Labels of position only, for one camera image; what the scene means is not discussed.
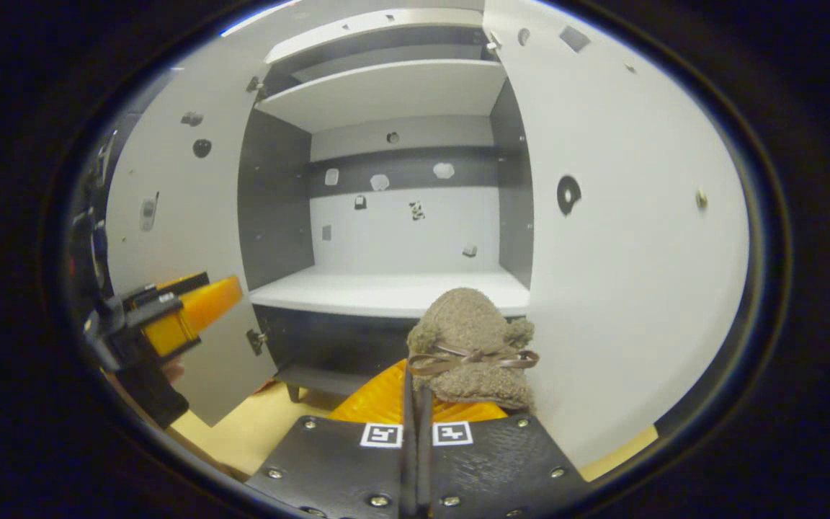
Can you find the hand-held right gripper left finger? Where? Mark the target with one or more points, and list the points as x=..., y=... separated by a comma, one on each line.
x=343, y=468

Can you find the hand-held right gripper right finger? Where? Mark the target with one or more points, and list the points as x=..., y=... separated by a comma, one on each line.
x=501, y=468

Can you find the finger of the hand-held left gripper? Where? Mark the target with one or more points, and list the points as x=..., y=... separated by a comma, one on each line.
x=199, y=310
x=170, y=285

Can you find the white cabinet door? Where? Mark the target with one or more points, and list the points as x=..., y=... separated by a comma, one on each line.
x=184, y=180
x=638, y=288

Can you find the brown fuzzy shoe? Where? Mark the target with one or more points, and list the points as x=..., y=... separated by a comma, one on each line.
x=469, y=317

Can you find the metal door hinge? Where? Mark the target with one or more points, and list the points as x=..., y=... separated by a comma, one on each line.
x=494, y=42
x=256, y=340
x=255, y=86

